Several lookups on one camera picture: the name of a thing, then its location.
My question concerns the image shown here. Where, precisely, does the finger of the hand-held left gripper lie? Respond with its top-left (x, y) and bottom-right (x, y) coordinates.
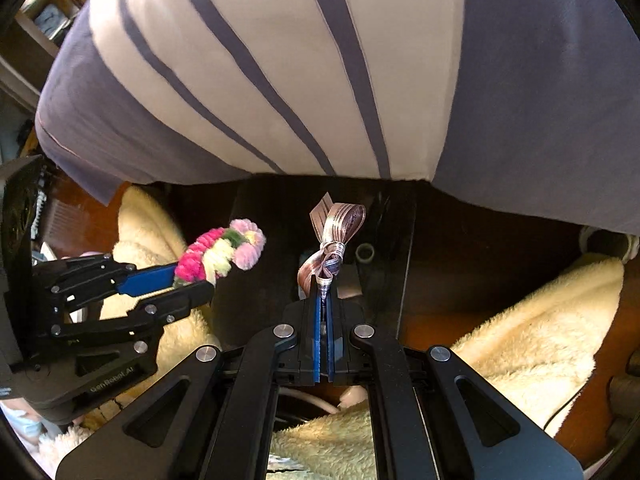
top-left (50, 280), bottom-right (217, 343)
top-left (32, 252), bottom-right (182, 313)

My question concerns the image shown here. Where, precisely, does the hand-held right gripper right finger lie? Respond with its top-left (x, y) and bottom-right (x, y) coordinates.
top-left (324, 287), bottom-right (586, 480)

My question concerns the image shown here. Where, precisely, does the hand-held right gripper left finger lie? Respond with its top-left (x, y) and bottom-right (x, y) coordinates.
top-left (55, 287), bottom-right (323, 480)

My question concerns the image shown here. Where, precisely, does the pink pipe cleaner flower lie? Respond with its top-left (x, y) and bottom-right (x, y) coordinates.
top-left (172, 218), bottom-right (267, 289)

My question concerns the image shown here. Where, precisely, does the brown striped ribbon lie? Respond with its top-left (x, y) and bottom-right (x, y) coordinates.
top-left (298, 191), bottom-right (367, 302)

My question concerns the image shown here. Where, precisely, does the cream fluffy rug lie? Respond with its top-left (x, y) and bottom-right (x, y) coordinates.
top-left (37, 185), bottom-right (627, 480)

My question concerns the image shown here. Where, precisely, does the dark wooden wardrobe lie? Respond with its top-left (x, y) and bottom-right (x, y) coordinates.
top-left (0, 0), bottom-right (108, 111)

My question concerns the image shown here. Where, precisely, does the blue white striped blanket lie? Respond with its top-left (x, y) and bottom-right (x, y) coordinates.
top-left (36, 0), bottom-right (640, 237)

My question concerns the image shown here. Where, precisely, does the white round object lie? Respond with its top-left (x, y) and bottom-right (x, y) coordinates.
top-left (579, 226), bottom-right (640, 262)

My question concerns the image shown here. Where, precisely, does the white cable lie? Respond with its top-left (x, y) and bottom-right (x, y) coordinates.
top-left (278, 386), bottom-right (342, 413)

